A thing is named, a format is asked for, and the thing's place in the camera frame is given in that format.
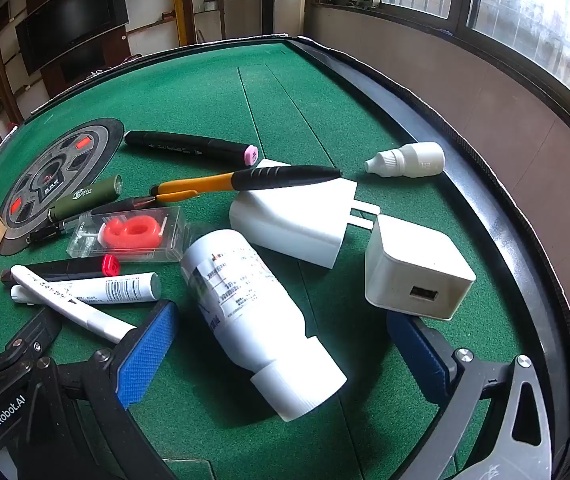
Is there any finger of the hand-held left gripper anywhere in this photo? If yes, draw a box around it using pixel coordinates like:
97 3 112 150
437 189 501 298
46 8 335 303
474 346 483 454
6 305 64 367

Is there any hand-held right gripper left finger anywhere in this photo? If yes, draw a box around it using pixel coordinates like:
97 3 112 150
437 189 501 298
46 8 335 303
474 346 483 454
60 299 180 480

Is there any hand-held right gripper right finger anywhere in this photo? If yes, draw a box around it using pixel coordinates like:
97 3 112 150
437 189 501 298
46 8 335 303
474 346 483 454
387 312 556 480

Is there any white marker pen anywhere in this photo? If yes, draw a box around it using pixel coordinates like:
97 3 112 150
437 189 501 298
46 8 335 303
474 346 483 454
10 265 138 345

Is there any black marker with red cap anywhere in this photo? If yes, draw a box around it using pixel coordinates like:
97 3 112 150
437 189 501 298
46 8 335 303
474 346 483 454
0 255 120 283

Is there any grey stick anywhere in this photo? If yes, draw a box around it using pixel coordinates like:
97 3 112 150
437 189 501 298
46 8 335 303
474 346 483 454
10 272 162 307

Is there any large white plastic bottle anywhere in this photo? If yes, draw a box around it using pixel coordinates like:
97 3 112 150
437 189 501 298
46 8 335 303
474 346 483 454
181 229 348 422

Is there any red number six candle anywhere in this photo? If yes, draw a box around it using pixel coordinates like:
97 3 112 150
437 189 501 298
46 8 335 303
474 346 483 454
66 205 188 263

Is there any black and silver pen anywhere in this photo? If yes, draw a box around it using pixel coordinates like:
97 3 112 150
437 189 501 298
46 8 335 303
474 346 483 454
27 194 162 248

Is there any black marker with pink cap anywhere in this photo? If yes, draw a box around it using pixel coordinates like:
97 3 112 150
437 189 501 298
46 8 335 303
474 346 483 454
123 130 257 166

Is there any white cube charger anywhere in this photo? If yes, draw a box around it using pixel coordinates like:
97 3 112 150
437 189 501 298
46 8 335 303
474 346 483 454
364 214 477 322

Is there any round table centre plate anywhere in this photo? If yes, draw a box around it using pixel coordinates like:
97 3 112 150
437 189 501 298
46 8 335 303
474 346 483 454
0 118 124 256

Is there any white plug charger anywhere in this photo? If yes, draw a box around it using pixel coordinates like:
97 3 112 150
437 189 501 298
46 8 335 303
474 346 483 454
229 159 382 270

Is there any small white dropper bottle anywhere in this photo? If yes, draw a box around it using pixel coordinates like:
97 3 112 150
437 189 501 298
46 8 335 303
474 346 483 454
364 142 446 179

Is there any yellow pole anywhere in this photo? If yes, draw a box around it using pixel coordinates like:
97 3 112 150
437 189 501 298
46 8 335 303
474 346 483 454
172 0 189 47

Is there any black wall television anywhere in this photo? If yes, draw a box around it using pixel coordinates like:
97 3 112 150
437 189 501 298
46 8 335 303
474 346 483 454
15 0 130 76

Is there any wall shelf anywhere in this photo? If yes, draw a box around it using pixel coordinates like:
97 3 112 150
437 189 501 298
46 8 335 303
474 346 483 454
188 0 266 43

